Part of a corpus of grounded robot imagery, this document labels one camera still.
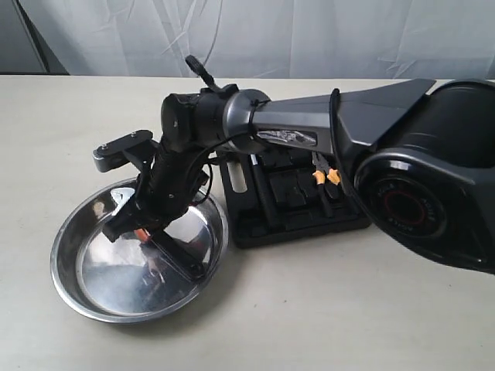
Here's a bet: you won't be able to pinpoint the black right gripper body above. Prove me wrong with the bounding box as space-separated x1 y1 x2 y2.
102 143 208 281

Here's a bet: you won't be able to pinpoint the black tool tray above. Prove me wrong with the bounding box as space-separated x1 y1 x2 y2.
220 147 370 249

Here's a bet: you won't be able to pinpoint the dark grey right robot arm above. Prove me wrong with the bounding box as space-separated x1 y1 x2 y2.
94 79 494 274

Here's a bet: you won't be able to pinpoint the stainless steel bowl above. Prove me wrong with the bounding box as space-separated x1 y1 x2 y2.
50 179 230 324

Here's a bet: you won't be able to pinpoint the black screwdriver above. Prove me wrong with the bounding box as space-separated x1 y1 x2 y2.
250 154 280 229

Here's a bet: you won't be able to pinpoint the white backdrop curtain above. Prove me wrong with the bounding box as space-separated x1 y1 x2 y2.
1 0 494 79

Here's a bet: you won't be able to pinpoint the dark panel behind curtain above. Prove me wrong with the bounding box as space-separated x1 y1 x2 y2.
13 0 70 76

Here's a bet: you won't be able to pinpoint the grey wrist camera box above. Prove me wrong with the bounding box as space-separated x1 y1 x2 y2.
93 130 157 173

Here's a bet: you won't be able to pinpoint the orange handled pliers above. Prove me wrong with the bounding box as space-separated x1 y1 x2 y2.
312 152 340 218

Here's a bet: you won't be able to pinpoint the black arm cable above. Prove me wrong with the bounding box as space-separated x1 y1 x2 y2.
328 88 363 206

